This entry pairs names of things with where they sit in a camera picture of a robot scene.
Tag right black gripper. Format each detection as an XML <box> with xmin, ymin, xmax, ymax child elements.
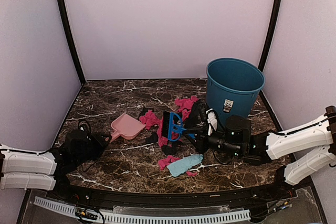
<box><xmin>183</xmin><ymin>124</ymin><xmax>243</xmax><ymax>157</ymax></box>

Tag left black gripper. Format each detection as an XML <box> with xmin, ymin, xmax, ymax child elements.
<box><xmin>73</xmin><ymin>132</ymin><xmax>111</xmax><ymax>167</ymax></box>

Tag pink plastic dustpan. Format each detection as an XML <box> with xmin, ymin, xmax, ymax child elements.
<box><xmin>110</xmin><ymin>113</ymin><xmax>145</xmax><ymax>143</ymax></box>

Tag blue hand brush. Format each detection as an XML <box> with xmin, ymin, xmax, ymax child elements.
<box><xmin>161</xmin><ymin>111</ymin><xmax>186</xmax><ymax>142</ymax></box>

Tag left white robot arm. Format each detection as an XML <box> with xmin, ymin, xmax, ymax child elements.
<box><xmin>1</xmin><ymin>128</ymin><xmax>112</xmax><ymax>201</ymax></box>

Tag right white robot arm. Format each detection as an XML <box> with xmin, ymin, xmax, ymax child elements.
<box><xmin>182</xmin><ymin>106</ymin><xmax>335</xmax><ymax>200</ymax></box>

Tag pink paper scrap back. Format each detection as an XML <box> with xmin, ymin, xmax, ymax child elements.
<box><xmin>175</xmin><ymin>95</ymin><xmax>198</xmax><ymax>122</ymax></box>

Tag light blue paper scrap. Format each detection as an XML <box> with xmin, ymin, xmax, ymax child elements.
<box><xmin>167</xmin><ymin>154</ymin><xmax>203</xmax><ymax>177</ymax></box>

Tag pink paper scrap front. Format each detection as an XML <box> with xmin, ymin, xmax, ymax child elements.
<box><xmin>157</xmin><ymin>155</ymin><xmax>180</xmax><ymax>170</ymax></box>

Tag pink paper scrap left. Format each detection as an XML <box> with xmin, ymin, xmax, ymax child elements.
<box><xmin>139</xmin><ymin>107</ymin><xmax>161</xmax><ymax>130</ymax></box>

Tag blue plastic waste bin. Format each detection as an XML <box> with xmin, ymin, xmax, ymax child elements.
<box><xmin>205</xmin><ymin>58</ymin><xmax>265</xmax><ymax>124</ymax></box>

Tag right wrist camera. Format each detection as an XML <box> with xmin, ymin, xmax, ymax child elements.
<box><xmin>198</xmin><ymin>103</ymin><xmax>218</xmax><ymax>136</ymax></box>

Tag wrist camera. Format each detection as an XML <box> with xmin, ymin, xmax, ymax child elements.
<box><xmin>198</xmin><ymin>103</ymin><xmax>218</xmax><ymax>136</ymax></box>
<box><xmin>78</xmin><ymin>119</ymin><xmax>92</xmax><ymax>136</ymax></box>

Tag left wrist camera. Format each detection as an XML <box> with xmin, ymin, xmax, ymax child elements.
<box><xmin>78</xmin><ymin>119</ymin><xmax>92</xmax><ymax>136</ymax></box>

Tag white slotted cable duct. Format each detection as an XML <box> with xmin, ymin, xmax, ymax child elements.
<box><xmin>33</xmin><ymin>196</ymin><xmax>251</xmax><ymax>223</ymax></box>

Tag black table front rail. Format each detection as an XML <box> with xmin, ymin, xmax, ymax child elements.
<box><xmin>47</xmin><ymin>161</ymin><xmax>295</xmax><ymax>208</ymax></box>

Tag left black frame post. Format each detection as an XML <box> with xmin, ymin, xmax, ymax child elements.
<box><xmin>57</xmin><ymin>0</ymin><xmax>86</xmax><ymax>85</ymax></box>

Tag black frame post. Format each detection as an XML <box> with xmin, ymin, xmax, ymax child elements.
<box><xmin>57</xmin><ymin>0</ymin><xmax>86</xmax><ymax>85</ymax></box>
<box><xmin>258</xmin><ymin>0</ymin><xmax>286</xmax><ymax>72</ymax></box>

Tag right black frame post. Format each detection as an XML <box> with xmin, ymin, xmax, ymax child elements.
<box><xmin>258</xmin><ymin>0</ymin><xmax>286</xmax><ymax>72</ymax></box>

